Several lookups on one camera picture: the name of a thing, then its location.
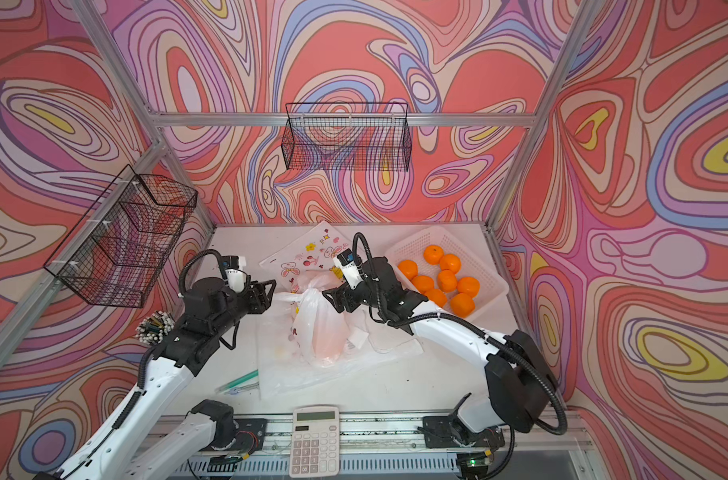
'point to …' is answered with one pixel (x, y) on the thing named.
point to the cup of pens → (153, 328)
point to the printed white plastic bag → (318, 328)
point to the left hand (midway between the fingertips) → (271, 283)
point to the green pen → (240, 380)
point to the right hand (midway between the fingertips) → (337, 292)
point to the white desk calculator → (315, 442)
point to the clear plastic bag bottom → (282, 373)
